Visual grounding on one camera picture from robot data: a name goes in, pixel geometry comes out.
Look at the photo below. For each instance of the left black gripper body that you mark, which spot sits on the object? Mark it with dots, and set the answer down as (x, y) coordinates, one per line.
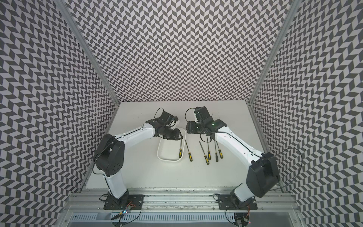
(169, 134)

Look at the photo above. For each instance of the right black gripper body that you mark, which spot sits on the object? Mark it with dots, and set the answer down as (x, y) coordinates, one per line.
(195, 127)

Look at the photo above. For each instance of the white plastic storage box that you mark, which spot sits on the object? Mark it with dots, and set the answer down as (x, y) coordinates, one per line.
(168, 150)

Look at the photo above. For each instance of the yellow black file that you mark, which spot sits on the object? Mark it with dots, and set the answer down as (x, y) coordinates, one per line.
(205, 156)
(216, 153)
(180, 150)
(189, 153)
(219, 150)
(209, 154)

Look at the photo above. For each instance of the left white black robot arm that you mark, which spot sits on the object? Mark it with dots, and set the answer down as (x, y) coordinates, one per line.
(110, 155)

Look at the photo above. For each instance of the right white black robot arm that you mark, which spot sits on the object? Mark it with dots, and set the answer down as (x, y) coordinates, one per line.
(262, 169)

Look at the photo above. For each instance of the left base wiring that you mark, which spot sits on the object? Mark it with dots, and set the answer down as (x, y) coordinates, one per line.
(124, 214)

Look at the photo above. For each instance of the base wiring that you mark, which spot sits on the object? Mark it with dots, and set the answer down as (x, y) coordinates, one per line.
(124, 214)
(241, 217)

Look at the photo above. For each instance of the right base wiring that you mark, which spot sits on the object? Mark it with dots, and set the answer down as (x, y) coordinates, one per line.
(241, 217)

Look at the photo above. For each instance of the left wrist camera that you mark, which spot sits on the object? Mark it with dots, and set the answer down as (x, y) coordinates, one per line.
(166, 119)

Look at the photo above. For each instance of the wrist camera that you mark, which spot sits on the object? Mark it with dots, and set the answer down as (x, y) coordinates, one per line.
(166, 119)
(202, 115)

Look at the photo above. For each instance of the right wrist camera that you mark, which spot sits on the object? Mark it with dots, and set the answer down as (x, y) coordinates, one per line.
(202, 115)

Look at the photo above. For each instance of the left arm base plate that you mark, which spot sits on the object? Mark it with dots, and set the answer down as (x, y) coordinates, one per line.
(134, 200)

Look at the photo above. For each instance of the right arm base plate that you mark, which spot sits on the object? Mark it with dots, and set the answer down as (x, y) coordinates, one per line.
(231, 202)

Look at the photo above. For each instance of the aluminium mounting rail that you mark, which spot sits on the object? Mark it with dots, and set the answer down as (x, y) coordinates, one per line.
(183, 200)

